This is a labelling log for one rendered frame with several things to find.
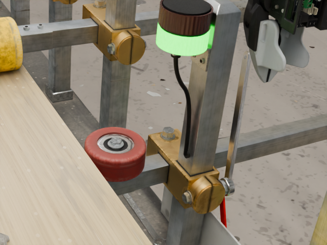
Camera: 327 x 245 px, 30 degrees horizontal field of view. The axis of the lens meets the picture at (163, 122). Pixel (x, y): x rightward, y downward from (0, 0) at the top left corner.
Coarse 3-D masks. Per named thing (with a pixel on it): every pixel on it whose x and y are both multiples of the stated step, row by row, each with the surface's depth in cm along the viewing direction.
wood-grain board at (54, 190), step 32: (0, 96) 87; (32, 96) 88; (0, 128) 80; (32, 128) 81; (64, 128) 82; (0, 160) 74; (32, 160) 75; (64, 160) 76; (0, 192) 69; (32, 192) 70; (64, 192) 70; (96, 192) 71; (0, 224) 65; (32, 224) 66; (64, 224) 66; (96, 224) 67; (128, 224) 67
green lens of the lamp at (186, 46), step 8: (160, 32) 68; (208, 32) 69; (160, 40) 68; (168, 40) 68; (176, 40) 67; (184, 40) 67; (192, 40) 67; (200, 40) 68; (160, 48) 69; (168, 48) 68; (176, 48) 68; (184, 48) 67; (192, 48) 68; (200, 48) 68
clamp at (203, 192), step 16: (176, 128) 90; (160, 144) 86; (176, 144) 86; (176, 160) 83; (176, 176) 83; (192, 176) 81; (208, 176) 81; (176, 192) 83; (192, 192) 80; (208, 192) 80; (224, 192) 82; (208, 208) 82
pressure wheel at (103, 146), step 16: (112, 128) 82; (96, 144) 78; (112, 144) 78; (128, 144) 79; (144, 144) 79; (96, 160) 76; (112, 160) 76; (128, 160) 76; (144, 160) 79; (112, 176) 77; (128, 176) 78
